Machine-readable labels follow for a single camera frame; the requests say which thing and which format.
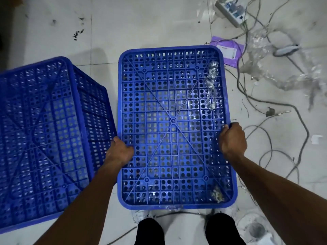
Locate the person's left hand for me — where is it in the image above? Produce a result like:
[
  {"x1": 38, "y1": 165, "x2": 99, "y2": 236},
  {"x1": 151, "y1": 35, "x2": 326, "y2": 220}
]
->
[{"x1": 105, "y1": 136, "x2": 134, "y2": 168}]

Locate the person's right hand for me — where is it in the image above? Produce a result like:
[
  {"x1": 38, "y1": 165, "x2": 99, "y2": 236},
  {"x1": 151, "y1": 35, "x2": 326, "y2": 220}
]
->
[{"x1": 220, "y1": 122, "x2": 248, "y2": 159}]

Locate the blue perforated plastic crate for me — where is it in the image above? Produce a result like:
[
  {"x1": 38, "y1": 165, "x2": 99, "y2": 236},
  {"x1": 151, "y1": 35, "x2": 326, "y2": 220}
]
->
[
  {"x1": 118, "y1": 45, "x2": 238, "y2": 210},
  {"x1": 0, "y1": 56, "x2": 117, "y2": 234}
]

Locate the person's left forearm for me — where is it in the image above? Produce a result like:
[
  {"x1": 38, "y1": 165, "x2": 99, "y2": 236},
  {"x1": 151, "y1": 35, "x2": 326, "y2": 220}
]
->
[{"x1": 33, "y1": 158, "x2": 126, "y2": 245}]

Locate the person's right forearm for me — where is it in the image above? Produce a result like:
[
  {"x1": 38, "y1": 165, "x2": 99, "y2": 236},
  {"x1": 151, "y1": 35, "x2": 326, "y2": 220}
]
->
[{"x1": 226, "y1": 152, "x2": 327, "y2": 245}]

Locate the crumpled clear plastic strip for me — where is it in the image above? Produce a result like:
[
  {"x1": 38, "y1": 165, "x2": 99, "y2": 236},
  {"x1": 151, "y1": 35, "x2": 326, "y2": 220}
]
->
[{"x1": 204, "y1": 61, "x2": 221, "y2": 110}]

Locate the small pale debris clump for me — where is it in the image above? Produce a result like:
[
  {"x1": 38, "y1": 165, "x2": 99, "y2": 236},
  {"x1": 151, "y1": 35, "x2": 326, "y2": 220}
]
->
[{"x1": 211, "y1": 186, "x2": 226, "y2": 203}]

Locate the white left shoe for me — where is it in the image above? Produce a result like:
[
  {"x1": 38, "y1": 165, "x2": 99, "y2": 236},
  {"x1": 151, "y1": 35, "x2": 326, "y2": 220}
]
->
[{"x1": 131, "y1": 209, "x2": 157, "y2": 225}]

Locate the white shoe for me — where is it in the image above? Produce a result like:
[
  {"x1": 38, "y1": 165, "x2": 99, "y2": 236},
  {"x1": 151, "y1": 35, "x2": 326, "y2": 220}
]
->
[
  {"x1": 223, "y1": 206, "x2": 239, "y2": 218},
  {"x1": 131, "y1": 209, "x2": 157, "y2": 225}
]

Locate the clear plastic film sheet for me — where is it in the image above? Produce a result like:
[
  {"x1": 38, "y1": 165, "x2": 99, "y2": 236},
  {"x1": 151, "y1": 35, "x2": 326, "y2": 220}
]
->
[{"x1": 240, "y1": 27, "x2": 327, "y2": 112}]

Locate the white right shoe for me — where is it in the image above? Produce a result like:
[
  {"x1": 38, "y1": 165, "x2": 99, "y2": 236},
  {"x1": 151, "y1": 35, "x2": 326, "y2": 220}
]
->
[{"x1": 223, "y1": 206, "x2": 239, "y2": 218}]

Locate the purple mailer packet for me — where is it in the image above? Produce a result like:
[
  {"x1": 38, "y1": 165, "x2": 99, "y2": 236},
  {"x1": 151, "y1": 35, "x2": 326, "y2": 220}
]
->
[{"x1": 209, "y1": 36, "x2": 246, "y2": 68}]

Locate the person's left leg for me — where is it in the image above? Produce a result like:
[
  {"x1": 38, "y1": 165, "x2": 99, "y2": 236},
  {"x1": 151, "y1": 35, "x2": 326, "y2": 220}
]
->
[{"x1": 134, "y1": 218, "x2": 165, "y2": 245}]

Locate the person's leg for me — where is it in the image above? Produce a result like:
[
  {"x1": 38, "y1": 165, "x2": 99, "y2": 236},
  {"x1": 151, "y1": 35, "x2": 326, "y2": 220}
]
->
[
  {"x1": 134, "y1": 218, "x2": 165, "y2": 245},
  {"x1": 205, "y1": 213, "x2": 246, "y2": 245}
]

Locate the person's right leg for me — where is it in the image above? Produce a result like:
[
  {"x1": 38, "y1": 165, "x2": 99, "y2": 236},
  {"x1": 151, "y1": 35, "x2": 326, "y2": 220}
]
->
[{"x1": 205, "y1": 213, "x2": 246, "y2": 245}]

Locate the round floor drain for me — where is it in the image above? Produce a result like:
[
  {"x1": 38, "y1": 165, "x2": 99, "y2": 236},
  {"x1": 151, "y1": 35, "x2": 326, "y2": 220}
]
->
[{"x1": 237, "y1": 214, "x2": 276, "y2": 245}]

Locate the white power strip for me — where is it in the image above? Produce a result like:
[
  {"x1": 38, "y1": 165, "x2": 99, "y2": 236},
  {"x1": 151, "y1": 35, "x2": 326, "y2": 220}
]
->
[{"x1": 215, "y1": 0, "x2": 250, "y2": 28}]

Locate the thin grey cable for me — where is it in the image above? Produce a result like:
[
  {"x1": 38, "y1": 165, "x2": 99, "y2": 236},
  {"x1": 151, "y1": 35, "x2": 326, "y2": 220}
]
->
[{"x1": 240, "y1": 110, "x2": 300, "y2": 185}]

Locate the thick grey cable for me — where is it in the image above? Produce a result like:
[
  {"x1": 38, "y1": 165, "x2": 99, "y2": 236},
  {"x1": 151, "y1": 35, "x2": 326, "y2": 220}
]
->
[{"x1": 236, "y1": 21, "x2": 310, "y2": 179}]

